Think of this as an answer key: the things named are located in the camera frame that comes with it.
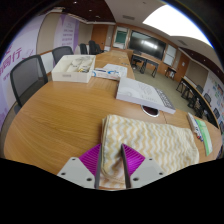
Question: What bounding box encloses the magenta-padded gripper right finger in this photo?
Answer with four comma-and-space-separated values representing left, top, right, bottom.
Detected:
120, 143, 166, 190

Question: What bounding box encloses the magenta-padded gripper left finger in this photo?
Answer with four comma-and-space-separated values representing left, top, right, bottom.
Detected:
57, 143, 103, 190

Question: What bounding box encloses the cream yellow zigzag towel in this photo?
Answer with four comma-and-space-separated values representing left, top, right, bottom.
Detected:
99, 114, 200, 191

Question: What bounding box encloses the white whiteboard eraser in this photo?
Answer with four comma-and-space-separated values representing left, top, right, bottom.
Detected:
186, 112, 199, 134

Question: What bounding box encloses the green booklet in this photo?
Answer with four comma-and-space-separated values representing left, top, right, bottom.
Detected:
194, 118, 214, 157

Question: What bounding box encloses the flat white grey-printed box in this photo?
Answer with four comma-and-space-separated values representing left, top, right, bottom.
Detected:
115, 76, 177, 115

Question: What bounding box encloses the long desk row with chairs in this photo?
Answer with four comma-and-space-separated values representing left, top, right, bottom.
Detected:
175, 76, 224, 131

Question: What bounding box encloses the white open storage box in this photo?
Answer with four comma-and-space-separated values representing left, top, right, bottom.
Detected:
51, 54, 97, 84

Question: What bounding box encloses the small blue white carton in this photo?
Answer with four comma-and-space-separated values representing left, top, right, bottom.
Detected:
92, 68, 121, 81

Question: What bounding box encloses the small wooden side table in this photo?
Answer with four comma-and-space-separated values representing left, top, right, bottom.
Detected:
164, 65, 178, 80

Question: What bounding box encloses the black mesh office chair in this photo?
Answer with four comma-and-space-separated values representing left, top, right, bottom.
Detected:
51, 45, 74, 66
9, 54, 49, 108

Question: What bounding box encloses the white paper sheet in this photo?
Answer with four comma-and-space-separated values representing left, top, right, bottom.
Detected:
103, 63, 129, 78

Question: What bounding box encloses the dark-legged wooden desk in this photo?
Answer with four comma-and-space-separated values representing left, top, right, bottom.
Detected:
130, 53, 160, 78

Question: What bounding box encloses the black office chairs group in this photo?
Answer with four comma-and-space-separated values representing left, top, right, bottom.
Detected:
79, 39, 104, 55

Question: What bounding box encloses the bright ceiling light panel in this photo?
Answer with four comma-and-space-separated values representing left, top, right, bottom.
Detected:
142, 3, 214, 48

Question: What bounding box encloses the round dark cable grommet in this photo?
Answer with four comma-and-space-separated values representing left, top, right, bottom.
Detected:
141, 104, 161, 118

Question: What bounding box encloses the colourful wall posters group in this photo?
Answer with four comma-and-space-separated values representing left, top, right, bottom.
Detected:
206, 71, 224, 111

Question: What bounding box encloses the white wall board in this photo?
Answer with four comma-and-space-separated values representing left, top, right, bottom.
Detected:
163, 44, 177, 67

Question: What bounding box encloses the large black wall screen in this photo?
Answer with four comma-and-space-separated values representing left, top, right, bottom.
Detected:
128, 30, 167, 61

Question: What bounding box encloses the green framed wall board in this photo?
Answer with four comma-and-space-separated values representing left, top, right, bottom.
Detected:
114, 27, 129, 46

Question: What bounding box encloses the purple wall banner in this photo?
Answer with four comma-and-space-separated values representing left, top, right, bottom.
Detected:
53, 13, 80, 51

